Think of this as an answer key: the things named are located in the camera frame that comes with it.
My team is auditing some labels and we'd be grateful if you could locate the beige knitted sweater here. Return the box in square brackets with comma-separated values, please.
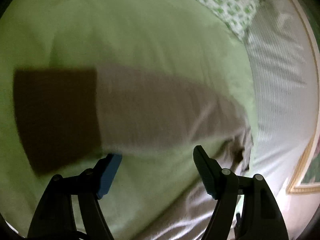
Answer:
[12, 65, 254, 240]

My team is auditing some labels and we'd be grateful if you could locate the gold framed floral painting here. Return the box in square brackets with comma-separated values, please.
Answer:
[286, 136, 319, 194]

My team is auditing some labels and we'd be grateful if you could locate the white striped long pillow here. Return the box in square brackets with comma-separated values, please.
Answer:
[245, 0, 318, 194]

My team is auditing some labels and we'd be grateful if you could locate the light green bed sheet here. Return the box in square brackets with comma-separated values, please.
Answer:
[1, 0, 258, 239]

